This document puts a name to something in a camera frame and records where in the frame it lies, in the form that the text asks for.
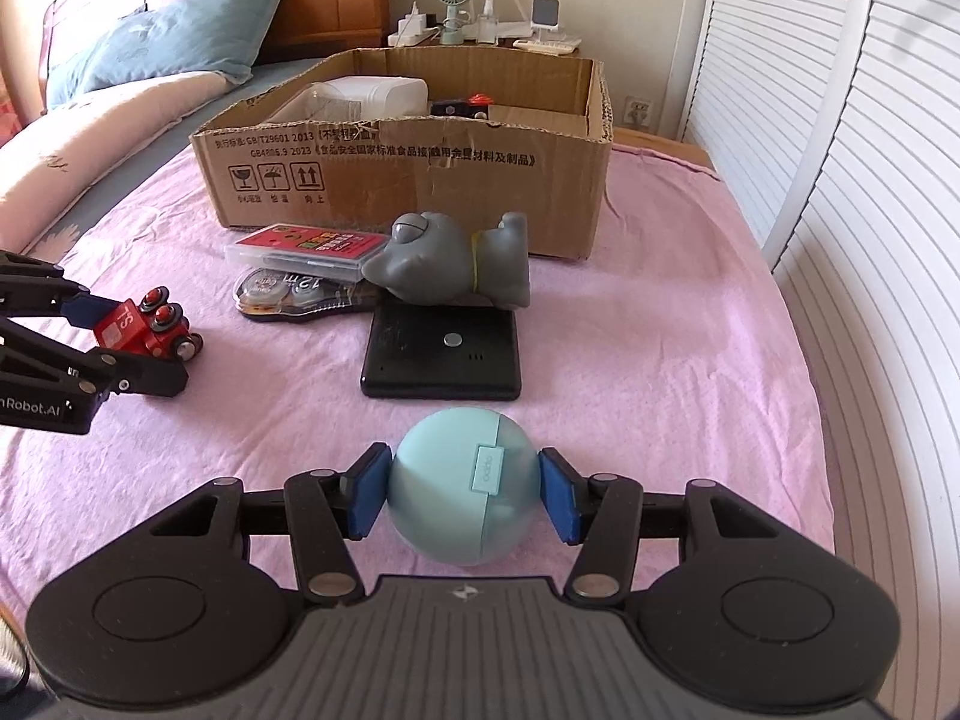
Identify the grey animal toy figure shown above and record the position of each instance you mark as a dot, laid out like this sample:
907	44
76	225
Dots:
435	266

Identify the clear correction tape dispenser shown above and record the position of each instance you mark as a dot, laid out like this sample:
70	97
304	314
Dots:
300	292

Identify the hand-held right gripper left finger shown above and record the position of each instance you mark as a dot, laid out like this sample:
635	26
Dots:
367	495

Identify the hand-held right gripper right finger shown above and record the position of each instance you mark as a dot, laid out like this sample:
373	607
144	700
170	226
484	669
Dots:
561	495

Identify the white device on stand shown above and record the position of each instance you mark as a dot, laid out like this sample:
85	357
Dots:
545	9

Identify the white wall socket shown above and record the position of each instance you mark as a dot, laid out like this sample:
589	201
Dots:
637	112

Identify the wooden headboard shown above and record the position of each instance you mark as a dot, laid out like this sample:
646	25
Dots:
337	0

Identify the red card case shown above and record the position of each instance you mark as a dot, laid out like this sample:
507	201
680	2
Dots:
300	242

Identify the white power strip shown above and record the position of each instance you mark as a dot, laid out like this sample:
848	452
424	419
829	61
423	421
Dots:
412	28

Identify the cream floral pillow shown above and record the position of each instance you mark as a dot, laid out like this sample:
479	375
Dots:
90	135

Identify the white louvred closet door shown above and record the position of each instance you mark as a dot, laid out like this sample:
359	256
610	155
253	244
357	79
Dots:
900	390
787	90

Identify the blue toy train red wheels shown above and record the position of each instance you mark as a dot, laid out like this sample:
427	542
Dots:
457	110

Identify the brown cardboard box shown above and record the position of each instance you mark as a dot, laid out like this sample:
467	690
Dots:
420	187

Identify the small clear spray bottle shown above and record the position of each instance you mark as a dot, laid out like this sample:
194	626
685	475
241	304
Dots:
488	22

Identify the round teal case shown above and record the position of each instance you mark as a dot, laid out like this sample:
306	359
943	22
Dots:
450	487

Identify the flat black box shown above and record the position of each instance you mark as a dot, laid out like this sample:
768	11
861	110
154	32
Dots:
420	367

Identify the blue pillow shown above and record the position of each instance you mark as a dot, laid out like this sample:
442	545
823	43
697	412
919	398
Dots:
172	37

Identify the white remote control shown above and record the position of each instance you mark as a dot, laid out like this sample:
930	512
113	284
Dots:
551	46

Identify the wooden bed rail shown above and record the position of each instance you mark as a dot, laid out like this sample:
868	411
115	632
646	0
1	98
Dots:
675	152

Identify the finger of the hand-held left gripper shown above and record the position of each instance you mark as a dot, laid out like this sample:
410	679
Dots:
150	376
79	307

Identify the white plastic container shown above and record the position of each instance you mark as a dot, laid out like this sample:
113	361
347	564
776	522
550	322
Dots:
390	97

